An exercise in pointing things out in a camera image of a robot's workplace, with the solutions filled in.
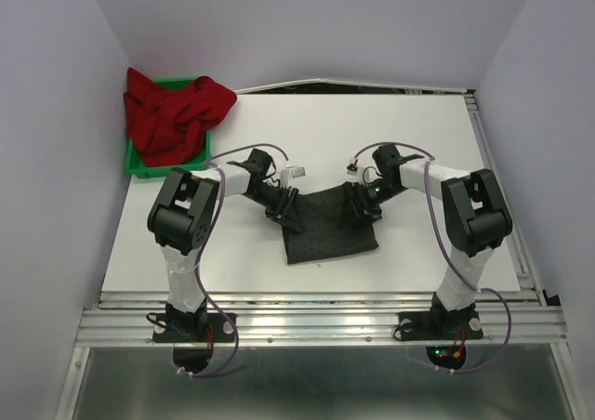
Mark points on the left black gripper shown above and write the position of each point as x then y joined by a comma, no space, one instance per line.
283,204

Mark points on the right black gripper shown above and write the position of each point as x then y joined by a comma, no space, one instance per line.
368,211

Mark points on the dark grey dotted skirt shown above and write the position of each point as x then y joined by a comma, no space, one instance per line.
321,237

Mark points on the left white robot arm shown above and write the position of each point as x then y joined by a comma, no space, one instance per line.
187,208

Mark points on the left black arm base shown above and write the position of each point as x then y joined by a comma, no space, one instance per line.
202,328

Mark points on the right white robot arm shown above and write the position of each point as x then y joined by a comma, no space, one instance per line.
468,212

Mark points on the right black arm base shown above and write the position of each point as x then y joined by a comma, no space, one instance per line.
437,326

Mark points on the red skirt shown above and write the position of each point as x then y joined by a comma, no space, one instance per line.
168,126

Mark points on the green plastic bin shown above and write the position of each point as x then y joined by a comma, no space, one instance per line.
134,166

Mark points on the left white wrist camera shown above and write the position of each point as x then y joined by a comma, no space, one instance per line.
290,172

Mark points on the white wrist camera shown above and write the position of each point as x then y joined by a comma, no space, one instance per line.
360,173
290,172

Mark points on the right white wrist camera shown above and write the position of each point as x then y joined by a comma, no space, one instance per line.
360,173

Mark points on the white back wall trim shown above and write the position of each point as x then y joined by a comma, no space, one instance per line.
328,86

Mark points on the aluminium rail frame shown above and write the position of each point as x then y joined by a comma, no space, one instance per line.
316,339

